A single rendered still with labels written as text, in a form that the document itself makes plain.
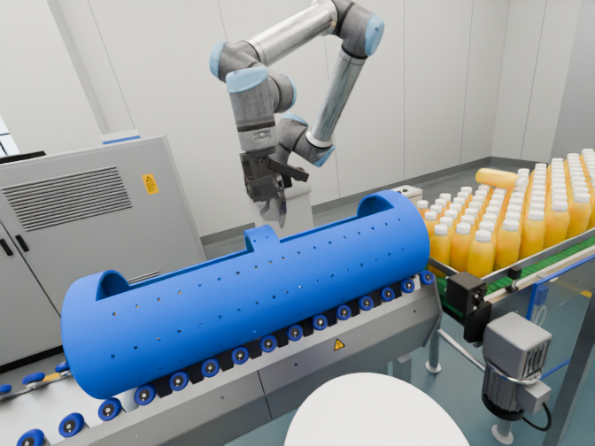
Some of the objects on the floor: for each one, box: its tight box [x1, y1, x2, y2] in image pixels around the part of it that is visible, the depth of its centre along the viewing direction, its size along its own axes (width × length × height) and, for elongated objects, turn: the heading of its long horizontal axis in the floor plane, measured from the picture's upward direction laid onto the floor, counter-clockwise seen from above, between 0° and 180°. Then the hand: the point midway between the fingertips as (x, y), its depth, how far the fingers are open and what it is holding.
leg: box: [392, 354, 412, 385], centre depth 114 cm, size 6×6×63 cm
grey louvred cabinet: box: [0, 134, 207, 374], centre depth 215 cm, size 54×215×145 cm, turn 130°
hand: (283, 222), depth 75 cm, fingers closed
